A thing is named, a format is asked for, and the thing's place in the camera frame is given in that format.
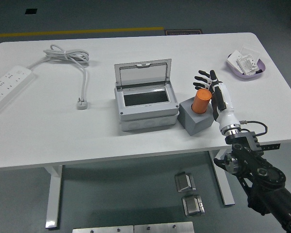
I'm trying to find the white power strip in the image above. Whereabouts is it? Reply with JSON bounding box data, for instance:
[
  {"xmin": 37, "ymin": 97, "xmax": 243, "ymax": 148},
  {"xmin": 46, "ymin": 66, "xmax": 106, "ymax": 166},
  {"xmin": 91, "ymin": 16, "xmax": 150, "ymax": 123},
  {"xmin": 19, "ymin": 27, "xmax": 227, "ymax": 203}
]
[{"xmin": 0, "ymin": 65, "xmax": 36, "ymax": 116}]

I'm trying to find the white flat card box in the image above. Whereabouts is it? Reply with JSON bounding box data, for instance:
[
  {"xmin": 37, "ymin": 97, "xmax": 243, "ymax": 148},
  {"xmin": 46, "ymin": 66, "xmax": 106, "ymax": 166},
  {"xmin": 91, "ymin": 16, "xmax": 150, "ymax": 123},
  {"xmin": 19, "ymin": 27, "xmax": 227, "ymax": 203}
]
[{"xmin": 227, "ymin": 50, "xmax": 243, "ymax": 70}]

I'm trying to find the purple tray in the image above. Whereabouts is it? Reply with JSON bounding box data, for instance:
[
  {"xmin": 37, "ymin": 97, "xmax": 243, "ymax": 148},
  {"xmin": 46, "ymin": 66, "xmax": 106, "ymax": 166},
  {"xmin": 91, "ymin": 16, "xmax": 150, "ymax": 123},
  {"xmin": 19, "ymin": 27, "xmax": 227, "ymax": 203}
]
[{"xmin": 226, "ymin": 52, "xmax": 269, "ymax": 82}]

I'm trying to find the white table leg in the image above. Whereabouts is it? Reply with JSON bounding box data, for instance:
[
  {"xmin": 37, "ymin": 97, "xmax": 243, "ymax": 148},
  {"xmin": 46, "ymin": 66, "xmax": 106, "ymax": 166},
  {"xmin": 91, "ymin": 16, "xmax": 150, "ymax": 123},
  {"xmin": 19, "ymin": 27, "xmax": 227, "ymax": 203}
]
[
  {"xmin": 208, "ymin": 149, "xmax": 235, "ymax": 206},
  {"xmin": 45, "ymin": 165, "xmax": 64, "ymax": 230}
]

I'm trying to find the metal plate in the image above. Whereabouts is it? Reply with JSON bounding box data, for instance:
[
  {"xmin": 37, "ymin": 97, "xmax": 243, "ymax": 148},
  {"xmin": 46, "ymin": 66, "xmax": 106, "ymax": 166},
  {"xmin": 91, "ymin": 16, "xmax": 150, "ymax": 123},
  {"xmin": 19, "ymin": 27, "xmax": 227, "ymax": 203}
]
[
  {"xmin": 72, "ymin": 225, "xmax": 134, "ymax": 233},
  {"xmin": 134, "ymin": 221, "xmax": 194, "ymax": 233}
]

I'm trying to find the grey electrical box body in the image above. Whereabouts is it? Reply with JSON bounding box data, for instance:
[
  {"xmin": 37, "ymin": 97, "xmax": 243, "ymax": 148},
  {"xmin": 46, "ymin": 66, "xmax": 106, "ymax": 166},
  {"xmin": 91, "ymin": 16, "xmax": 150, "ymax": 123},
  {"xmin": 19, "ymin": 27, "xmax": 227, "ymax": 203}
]
[{"xmin": 113, "ymin": 82, "xmax": 180, "ymax": 133}]

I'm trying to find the clear plastic bag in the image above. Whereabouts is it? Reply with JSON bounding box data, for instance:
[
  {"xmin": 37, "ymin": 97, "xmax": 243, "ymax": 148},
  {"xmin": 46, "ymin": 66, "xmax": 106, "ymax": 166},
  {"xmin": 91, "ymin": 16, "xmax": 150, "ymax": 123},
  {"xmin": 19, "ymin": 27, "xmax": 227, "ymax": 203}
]
[{"xmin": 240, "ymin": 45, "xmax": 261, "ymax": 59}]

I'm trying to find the grey block with round hole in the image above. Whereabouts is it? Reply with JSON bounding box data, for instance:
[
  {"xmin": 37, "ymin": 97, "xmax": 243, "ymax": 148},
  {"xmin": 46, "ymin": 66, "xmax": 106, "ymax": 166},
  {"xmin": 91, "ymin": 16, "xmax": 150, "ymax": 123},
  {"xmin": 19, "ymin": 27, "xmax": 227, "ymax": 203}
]
[{"xmin": 178, "ymin": 97, "xmax": 215, "ymax": 136}]

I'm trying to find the metal block on floor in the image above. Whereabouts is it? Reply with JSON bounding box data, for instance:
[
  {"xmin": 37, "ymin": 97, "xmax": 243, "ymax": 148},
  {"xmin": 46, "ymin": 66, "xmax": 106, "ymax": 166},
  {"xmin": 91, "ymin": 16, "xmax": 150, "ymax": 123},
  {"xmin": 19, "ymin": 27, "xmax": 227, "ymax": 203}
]
[
  {"xmin": 181, "ymin": 194, "xmax": 206, "ymax": 216},
  {"xmin": 174, "ymin": 171, "xmax": 196, "ymax": 193}
]

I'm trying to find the white switch module in bag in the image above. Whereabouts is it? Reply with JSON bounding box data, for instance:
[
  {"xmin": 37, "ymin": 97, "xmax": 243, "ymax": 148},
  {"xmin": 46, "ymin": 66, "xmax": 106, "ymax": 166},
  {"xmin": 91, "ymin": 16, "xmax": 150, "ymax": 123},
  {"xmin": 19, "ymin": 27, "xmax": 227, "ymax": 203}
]
[{"xmin": 236, "ymin": 54, "xmax": 260, "ymax": 74}]

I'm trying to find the clear hinged box lid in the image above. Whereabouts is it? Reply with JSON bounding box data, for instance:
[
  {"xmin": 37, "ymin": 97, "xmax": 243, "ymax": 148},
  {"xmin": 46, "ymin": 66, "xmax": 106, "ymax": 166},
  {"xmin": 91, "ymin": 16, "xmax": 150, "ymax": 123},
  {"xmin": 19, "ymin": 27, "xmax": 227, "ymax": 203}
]
[{"xmin": 114, "ymin": 58, "xmax": 172, "ymax": 89}]

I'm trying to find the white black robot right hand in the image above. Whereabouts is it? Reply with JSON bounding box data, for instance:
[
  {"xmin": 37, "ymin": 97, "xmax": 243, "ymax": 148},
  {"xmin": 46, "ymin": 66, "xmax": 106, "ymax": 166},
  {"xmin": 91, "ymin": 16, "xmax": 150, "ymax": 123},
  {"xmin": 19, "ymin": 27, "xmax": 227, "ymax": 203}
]
[{"xmin": 193, "ymin": 69, "xmax": 241, "ymax": 132}]

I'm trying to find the orange cylindrical battery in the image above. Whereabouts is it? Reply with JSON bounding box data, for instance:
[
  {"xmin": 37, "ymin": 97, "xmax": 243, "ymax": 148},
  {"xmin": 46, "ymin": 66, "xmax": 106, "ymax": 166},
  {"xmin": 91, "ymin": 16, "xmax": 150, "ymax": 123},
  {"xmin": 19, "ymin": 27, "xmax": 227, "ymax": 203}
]
[{"xmin": 192, "ymin": 88, "xmax": 213, "ymax": 115}]

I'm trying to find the white power cord with plug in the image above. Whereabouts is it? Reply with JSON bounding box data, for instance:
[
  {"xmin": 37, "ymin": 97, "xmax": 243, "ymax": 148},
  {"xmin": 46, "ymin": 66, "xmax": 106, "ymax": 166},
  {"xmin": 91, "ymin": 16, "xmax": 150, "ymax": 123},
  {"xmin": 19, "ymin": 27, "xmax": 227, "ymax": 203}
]
[{"xmin": 26, "ymin": 44, "xmax": 90, "ymax": 110}]

